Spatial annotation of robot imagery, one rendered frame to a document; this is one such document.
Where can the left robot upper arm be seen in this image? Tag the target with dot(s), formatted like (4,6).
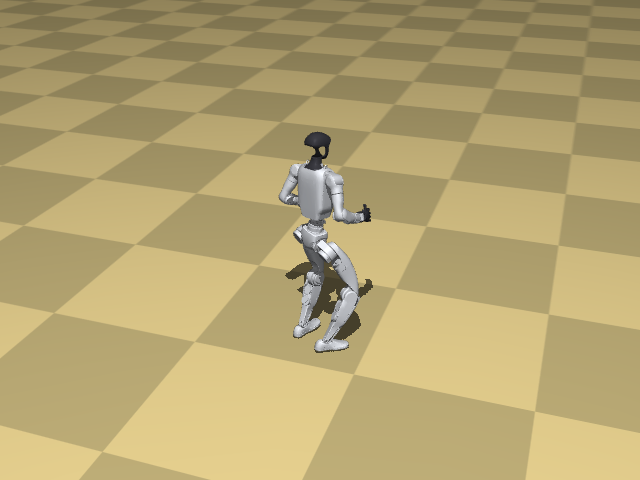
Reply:
(285,195)

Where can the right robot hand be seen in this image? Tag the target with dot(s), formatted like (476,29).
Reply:
(366,214)

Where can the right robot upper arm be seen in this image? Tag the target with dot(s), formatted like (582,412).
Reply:
(335,183)

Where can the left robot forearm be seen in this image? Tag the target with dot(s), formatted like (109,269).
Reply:
(295,200)

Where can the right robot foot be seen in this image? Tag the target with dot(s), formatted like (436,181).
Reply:
(335,344)

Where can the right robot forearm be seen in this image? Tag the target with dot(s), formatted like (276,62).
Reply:
(352,218)

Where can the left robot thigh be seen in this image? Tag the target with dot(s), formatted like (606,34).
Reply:
(316,275)

